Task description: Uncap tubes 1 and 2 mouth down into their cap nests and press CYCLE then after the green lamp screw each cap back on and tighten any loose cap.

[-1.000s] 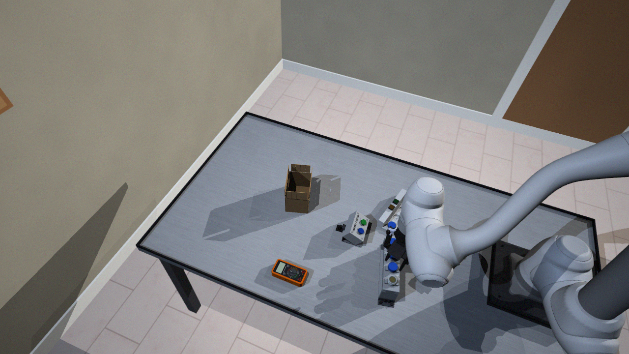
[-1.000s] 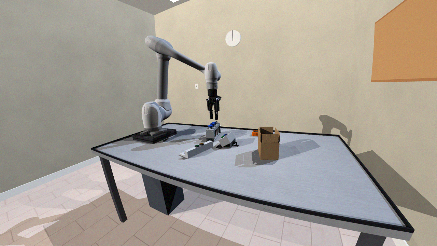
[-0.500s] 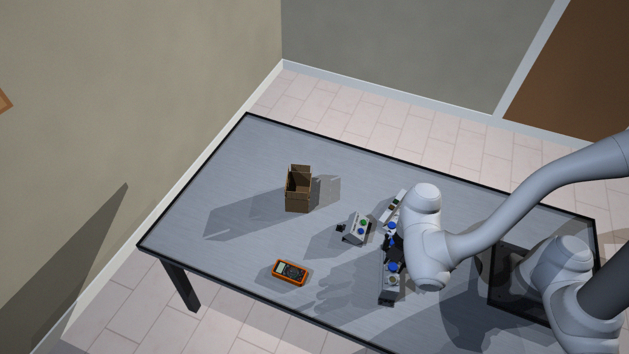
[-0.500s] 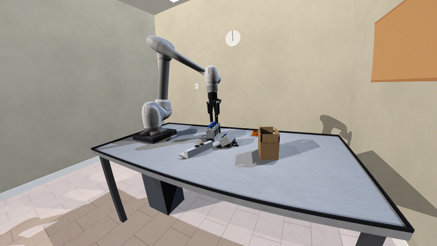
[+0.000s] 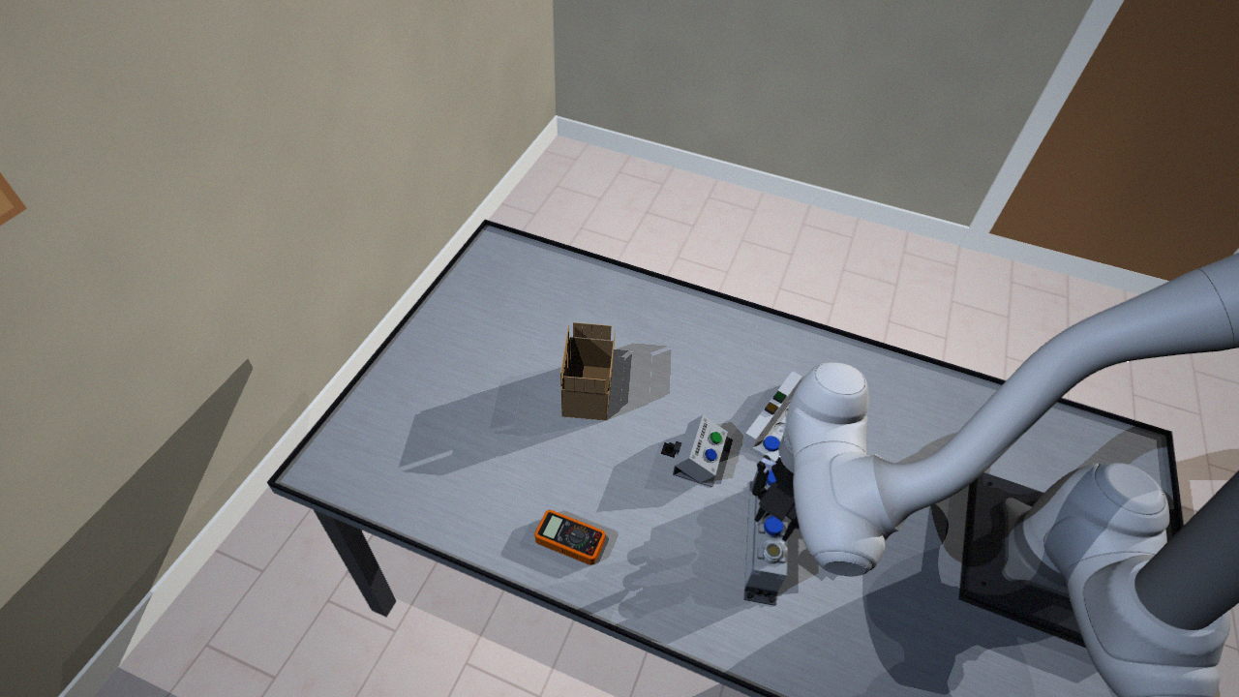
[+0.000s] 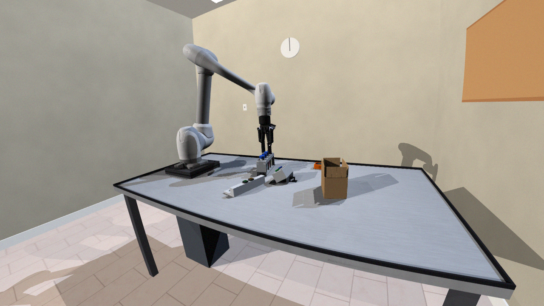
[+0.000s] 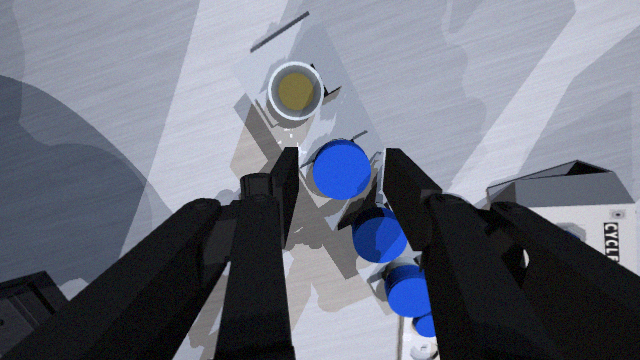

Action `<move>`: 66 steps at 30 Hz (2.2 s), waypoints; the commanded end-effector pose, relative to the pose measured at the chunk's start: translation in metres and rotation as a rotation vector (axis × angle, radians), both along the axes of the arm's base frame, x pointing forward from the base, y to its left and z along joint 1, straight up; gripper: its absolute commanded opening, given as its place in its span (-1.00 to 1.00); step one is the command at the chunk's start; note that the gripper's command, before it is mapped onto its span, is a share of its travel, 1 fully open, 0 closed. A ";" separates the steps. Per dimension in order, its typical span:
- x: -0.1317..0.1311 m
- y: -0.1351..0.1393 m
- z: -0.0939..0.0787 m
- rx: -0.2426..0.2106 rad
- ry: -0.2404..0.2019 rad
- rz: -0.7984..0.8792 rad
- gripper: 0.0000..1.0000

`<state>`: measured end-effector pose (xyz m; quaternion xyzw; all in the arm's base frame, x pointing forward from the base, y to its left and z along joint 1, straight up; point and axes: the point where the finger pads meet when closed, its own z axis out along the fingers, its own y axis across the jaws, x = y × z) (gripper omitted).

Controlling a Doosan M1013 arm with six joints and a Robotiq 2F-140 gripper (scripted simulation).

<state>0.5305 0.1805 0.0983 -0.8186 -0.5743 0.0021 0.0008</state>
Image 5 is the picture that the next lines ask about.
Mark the white key panel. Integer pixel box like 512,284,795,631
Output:
660,415,729,487

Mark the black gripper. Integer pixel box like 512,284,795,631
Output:
752,456,800,541

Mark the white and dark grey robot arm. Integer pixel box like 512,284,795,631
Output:
758,253,1239,697

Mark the orange digital multimeter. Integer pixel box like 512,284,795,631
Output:
534,510,605,565

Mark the brown cardboard box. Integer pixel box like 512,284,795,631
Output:
560,322,616,420

